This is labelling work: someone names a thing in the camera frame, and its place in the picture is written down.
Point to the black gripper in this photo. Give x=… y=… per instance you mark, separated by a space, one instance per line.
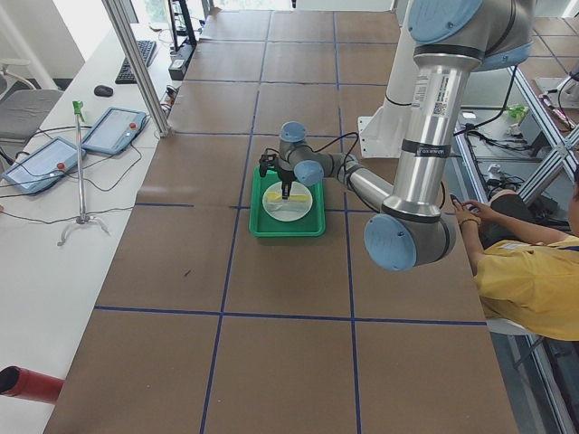
x=286 y=175

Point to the yellow plastic spoon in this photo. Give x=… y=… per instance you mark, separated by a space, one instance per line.
x=277 y=197

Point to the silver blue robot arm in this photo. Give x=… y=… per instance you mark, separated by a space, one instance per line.
x=452 y=40

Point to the white round plate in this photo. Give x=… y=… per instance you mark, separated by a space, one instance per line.
x=296 y=188

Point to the green plastic tray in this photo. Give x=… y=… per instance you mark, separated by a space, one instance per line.
x=262 y=225

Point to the black computer box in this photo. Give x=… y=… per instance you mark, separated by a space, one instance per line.
x=179 y=62

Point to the brown paper table cover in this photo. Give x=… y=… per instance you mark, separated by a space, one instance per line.
x=200 y=327

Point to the blue teach pendant far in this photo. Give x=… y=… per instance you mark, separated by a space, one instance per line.
x=114 y=131

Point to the blue teach pendant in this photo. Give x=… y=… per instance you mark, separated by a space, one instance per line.
x=44 y=167
x=114 y=131

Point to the black computer mouse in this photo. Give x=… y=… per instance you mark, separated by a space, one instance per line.
x=103 y=91

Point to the blue teach pendant near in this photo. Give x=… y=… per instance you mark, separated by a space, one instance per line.
x=44 y=167

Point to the person in yellow shirt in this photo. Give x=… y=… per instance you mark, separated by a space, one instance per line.
x=524 y=272

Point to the grey office chair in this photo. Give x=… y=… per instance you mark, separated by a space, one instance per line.
x=23 y=111

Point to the red fire extinguisher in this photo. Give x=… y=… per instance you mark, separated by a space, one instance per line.
x=21 y=383

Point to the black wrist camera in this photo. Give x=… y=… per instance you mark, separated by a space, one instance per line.
x=268 y=162

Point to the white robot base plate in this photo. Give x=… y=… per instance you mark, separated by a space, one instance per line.
x=380 y=137

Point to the aluminium frame post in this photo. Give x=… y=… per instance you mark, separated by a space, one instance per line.
x=122 y=27

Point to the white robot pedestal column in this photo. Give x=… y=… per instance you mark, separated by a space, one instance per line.
x=400 y=87

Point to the grabber stick green handle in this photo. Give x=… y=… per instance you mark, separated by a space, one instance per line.
x=83 y=220

